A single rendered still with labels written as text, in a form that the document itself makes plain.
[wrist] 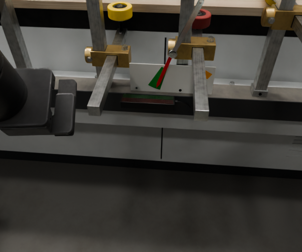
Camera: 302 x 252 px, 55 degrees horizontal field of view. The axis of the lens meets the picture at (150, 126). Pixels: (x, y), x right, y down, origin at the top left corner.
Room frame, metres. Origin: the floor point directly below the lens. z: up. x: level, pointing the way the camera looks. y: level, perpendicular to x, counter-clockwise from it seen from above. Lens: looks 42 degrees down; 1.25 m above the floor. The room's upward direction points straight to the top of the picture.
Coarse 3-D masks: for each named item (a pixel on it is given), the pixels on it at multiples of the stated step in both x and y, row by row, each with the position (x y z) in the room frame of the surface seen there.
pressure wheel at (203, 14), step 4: (200, 12) 0.89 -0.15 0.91; (204, 12) 0.90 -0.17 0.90; (208, 12) 0.89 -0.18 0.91; (196, 16) 0.86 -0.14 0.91; (200, 16) 0.86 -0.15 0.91; (204, 16) 0.86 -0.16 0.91; (208, 16) 0.86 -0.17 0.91; (196, 20) 0.85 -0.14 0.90; (200, 20) 0.85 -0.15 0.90; (204, 20) 0.85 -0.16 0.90; (208, 20) 0.86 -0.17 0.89; (192, 24) 0.86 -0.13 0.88; (196, 24) 0.85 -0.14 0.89; (200, 24) 0.85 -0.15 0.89; (204, 24) 0.85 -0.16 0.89; (208, 24) 0.86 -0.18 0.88; (196, 28) 0.85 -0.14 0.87; (200, 28) 0.85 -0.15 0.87
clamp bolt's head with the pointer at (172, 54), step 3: (171, 48) 0.76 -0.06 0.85; (171, 51) 0.75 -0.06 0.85; (171, 54) 0.74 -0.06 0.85; (174, 54) 0.74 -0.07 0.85; (168, 57) 0.76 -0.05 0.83; (168, 60) 0.76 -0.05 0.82; (168, 63) 0.76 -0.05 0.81; (165, 66) 0.76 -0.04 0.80; (165, 69) 0.76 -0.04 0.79; (162, 72) 0.76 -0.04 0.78; (162, 75) 0.76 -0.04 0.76; (159, 78) 0.76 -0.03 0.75; (159, 81) 0.76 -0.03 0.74; (159, 84) 0.76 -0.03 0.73; (156, 87) 0.76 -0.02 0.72
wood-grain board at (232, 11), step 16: (16, 0) 1.02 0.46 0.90; (32, 0) 1.02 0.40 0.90; (48, 0) 1.01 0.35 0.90; (64, 0) 1.01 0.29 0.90; (80, 0) 1.01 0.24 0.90; (112, 0) 1.01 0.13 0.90; (128, 0) 1.01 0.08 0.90; (144, 0) 1.01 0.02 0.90; (160, 0) 1.01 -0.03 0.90; (176, 0) 1.01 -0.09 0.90; (208, 0) 1.01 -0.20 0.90; (224, 0) 1.01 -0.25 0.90; (240, 0) 1.01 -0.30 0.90; (256, 0) 1.02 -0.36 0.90
